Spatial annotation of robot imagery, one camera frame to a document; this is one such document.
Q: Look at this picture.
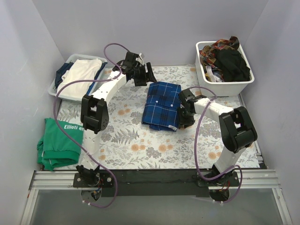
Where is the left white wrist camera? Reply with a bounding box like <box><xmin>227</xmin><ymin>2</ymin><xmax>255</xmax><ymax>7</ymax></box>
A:
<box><xmin>138</xmin><ymin>53</ymin><xmax>144</xmax><ymax>65</ymax></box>

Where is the brown plaid crumpled shirt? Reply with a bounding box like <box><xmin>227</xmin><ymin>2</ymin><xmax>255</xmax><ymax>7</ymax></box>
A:
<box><xmin>199</xmin><ymin>36</ymin><xmax>240</xmax><ymax>70</ymax></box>

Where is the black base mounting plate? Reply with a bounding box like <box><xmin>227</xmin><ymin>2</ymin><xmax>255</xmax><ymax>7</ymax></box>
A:
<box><xmin>73</xmin><ymin>167</ymin><xmax>240</xmax><ymax>197</ymax></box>

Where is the folded navy shirt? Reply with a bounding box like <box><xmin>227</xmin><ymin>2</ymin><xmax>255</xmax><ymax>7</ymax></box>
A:
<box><xmin>55</xmin><ymin>62</ymin><xmax>104</xmax><ymax>92</ymax></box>

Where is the floral patterned table mat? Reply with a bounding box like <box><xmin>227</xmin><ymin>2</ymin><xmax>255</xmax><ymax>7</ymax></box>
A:
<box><xmin>58</xmin><ymin>65</ymin><xmax>260</xmax><ymax>169</ymax></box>

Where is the aluminium rail frame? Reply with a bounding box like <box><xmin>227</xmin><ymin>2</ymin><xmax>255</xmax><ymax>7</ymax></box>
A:
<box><xmin>19</xmin><ymin>93</ymin><xmax>293</xmax><ymax>225</ymax></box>

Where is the white crumpled garment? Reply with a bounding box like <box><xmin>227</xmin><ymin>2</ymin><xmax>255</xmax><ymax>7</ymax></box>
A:
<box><xmin>205</xmin><ymin>66</ymin><xmax>223</xmax><ymax>83</ymax></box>

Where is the blue plaid long sleeve shirt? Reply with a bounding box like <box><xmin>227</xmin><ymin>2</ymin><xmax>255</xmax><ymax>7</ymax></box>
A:
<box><xmin>142</xmin><ymin>82</ymin><xmax>181</xmax><ymax>132</ymax></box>

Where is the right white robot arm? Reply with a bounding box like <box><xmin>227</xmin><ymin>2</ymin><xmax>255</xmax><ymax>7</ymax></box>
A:
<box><xmin>177</xmin><ymin>88</ymin><xmax>257</xmax><ymax>186</ymax></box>

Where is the black crumpled shirt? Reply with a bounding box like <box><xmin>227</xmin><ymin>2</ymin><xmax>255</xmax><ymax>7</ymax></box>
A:
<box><xmin>213</xmin><ymin>49</ymin><xmax>250</xmax><ymax>82</ymax></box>

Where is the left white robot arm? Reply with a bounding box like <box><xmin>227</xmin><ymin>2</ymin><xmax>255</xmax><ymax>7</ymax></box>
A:
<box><xmin>81</xmin><ymin>52</ymin><xmax>157</xmax><ymax>158</ymax></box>

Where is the folded white shirt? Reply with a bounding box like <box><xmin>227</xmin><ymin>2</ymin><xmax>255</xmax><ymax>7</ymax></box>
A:
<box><xmin>57</xmin><ymin>59</ymin><xmax>103</xmax><ymax>99</ymax></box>

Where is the white plastic bin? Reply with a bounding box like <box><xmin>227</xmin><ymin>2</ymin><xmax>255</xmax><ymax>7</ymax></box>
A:
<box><xmin>195</xmin><ymin>41</ymin><xmax>255</xmax><ymax>97</ymax></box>

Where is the folded green shirt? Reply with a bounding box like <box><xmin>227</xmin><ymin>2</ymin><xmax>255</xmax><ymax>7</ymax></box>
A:
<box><xmin>37</xmin><ymin>118</ymin><xmax>83</xmax><ymax>171</ymax></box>

